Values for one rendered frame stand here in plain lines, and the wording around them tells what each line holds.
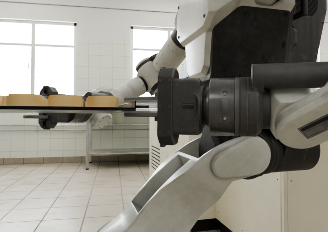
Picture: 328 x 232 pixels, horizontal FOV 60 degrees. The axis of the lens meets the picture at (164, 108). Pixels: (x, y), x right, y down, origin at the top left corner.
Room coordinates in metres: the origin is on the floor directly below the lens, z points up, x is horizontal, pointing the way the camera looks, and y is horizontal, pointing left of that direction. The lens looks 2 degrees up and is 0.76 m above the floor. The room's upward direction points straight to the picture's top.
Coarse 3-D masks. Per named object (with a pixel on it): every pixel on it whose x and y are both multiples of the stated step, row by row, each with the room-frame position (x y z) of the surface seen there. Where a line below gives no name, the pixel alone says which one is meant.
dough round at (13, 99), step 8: (8, 96) 0.40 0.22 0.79; (16, 96) 0.40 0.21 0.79; (24, 96) 0.40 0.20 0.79; (32, 96) 0.40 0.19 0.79; (40, 96) 0.41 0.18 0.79; (8, 104) 0.40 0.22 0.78; (16, 104) 0.40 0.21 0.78; (24, 104) 0.40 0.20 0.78; (32, 104) 0.40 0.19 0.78; (40, 104) 0.41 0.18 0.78
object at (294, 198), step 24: (312, 168) 1.27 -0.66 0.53; (240, 192) 1.59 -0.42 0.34; (264, 192) 1.37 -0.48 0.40; (288, 192) 1.24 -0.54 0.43; (312, 192) 1.27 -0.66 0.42; (216, 216) 1.89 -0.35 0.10; (240, 216) 1.59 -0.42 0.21; (264, 216) 1.37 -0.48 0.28; (288, 216) 1.24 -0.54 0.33; (312, 216) 1.27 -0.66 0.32
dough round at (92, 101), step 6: (90, 96) 0.44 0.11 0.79; (96, 96) 0.43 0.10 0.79; (102, 96) 0.43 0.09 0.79; (108, 96) 0.44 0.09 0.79; (114, 96) 0.44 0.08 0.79; (90, 102) 0.43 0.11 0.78; (96, 102) 0.43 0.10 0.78; (102, 102) 0.43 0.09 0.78; (108, 102) 0.43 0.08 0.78; (114, 102) 0.44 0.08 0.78
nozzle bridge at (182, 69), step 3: (183, 63) 1.95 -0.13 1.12; (180, 66) 2.01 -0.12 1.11; (183, 66) 1.95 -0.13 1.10; (186, 66) 1.88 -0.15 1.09; (177, 69) 2.08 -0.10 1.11; (180, 69) 2.01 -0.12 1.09; (183, 69) 1.95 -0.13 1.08; (186, 69) 1.88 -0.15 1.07; (180, 72) 2.01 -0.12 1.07; (183, 72) 1.95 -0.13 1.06; (186, 72) 1.88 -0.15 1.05; (180, 75) 2.02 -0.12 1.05; (183, 75) 1.95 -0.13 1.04; (186, 75) 1.88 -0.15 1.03
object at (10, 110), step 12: (0, 108) 0.37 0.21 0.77; (12, 108) 0.38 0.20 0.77; (24, 108) 0.38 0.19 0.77; (36, 108) 0.38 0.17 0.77; (48, 108) 0.39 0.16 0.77; (60, 108) 0.39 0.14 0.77; (72, 108) 0.40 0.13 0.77; (84, 108) 0.40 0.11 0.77; (96, 108) 0.41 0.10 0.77; (108, 108) 0.41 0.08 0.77; (120, 108) 0.42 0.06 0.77; (132, 108) 0.42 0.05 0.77
